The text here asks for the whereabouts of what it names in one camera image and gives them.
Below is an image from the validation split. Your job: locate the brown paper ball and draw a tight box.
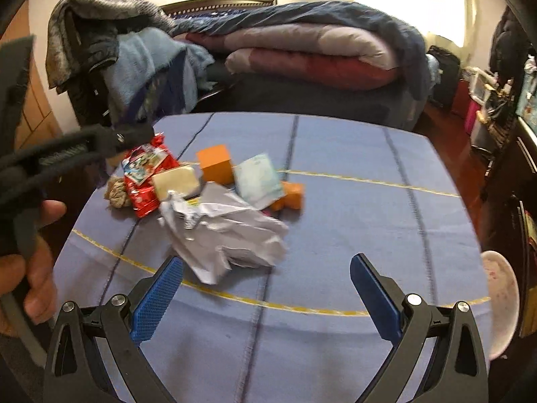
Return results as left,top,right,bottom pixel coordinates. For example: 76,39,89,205
104,176,132,208

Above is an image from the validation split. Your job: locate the white plastic bag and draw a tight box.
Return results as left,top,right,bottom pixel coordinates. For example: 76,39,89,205
158,182,289,285

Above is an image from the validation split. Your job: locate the red snack bag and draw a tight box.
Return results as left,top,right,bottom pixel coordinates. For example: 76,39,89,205
121,133,180,218

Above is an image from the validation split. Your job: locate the orange toy bear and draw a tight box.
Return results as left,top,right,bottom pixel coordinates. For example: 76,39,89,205
270,181,305,212

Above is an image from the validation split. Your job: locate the beige cardboard box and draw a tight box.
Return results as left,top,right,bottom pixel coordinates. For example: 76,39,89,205
151,166,200,201

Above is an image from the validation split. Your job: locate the white pink trash bin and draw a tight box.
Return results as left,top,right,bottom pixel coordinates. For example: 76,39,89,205
482,250,520,360

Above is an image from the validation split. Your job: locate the person's left hand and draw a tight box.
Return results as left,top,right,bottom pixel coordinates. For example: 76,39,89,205
1,200,66,338

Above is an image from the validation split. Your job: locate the blue striped table cloth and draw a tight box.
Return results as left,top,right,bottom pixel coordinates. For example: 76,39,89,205
54,112,492,402

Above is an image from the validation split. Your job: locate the dark jacket on chair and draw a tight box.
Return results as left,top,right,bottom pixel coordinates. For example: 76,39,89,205
64,9,118,127

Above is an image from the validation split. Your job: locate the dark wooden dresser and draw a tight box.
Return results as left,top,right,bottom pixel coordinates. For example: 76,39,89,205
478,118,536,338

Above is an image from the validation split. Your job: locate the grey knitted blanket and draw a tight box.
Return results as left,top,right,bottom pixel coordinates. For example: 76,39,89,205
46,0,175,93

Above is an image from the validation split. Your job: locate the light blue tissue pack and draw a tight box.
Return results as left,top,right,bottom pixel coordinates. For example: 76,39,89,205
234,153,284,210

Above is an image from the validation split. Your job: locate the orange block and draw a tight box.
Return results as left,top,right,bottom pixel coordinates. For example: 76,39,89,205
197,145,234,186

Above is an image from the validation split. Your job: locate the black suitcase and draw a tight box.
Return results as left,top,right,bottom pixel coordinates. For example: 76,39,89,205
428,46,460,111

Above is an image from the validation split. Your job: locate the bed with dark headboard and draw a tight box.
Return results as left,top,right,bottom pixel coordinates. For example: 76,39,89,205
164,0,440,130

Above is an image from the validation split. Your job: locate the blue floral duvet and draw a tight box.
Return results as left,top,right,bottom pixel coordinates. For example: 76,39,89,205
172,0,431,100

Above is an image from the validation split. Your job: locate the pink red folded quilt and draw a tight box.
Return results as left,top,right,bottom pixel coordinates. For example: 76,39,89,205
175,24,402,91

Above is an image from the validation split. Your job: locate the black hanging coat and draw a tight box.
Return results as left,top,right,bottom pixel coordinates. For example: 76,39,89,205
489,6,531,86

